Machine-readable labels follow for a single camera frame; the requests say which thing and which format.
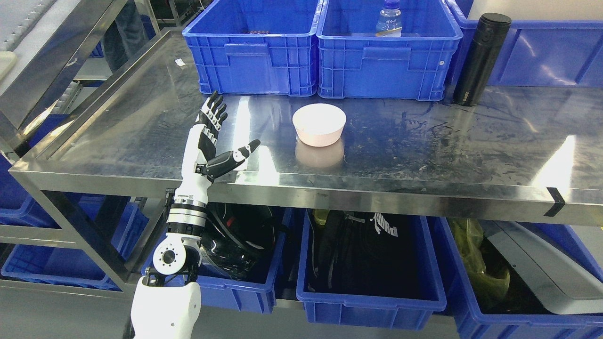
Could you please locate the clear water bottle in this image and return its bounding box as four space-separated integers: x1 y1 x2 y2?
375 0 403 37

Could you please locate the blue crate lower right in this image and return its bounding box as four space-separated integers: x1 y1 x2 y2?
428 217 603 339

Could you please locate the steel shelf frame left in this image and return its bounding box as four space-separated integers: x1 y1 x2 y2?
0 0 161 158

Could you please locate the blue crate top right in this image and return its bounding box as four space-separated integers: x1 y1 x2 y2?
445 0 603 89

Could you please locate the blue crate far left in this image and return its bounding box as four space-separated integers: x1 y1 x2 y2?
1 202 148 291

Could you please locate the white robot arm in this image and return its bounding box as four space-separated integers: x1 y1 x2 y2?
130 196 208 339

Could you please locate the blue crate top left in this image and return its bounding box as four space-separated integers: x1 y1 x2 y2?
182 0 325 97

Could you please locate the blue crate top middle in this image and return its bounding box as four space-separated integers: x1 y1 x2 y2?
316 0 463 101

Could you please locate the pink plastic bowl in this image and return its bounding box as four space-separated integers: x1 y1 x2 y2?
292 103 347 147

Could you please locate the black puma bag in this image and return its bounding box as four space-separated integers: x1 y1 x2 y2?
309 210 421 299

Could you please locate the black helmet in bag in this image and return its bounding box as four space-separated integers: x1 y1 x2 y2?
199 202 286 283

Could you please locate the black thermos bottle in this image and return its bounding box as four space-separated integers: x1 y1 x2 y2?
453 12 512 107

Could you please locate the yellow plastic bag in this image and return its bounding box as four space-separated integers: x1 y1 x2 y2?
447 218 511 309

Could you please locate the blue crate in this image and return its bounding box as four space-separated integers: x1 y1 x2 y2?
316 0 463 101
182 0 325 97
428 217 603 339
445 0 603 89
296 211 447 331
141 207 295 315
1 202 148 291

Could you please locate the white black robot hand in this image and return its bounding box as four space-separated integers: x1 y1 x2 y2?
173 91 261 206

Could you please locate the blue crate lower left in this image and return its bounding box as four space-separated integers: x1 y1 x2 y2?
141 207 295 315

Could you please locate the blue crate lower middle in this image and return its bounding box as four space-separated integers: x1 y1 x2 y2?
296 211 447 331

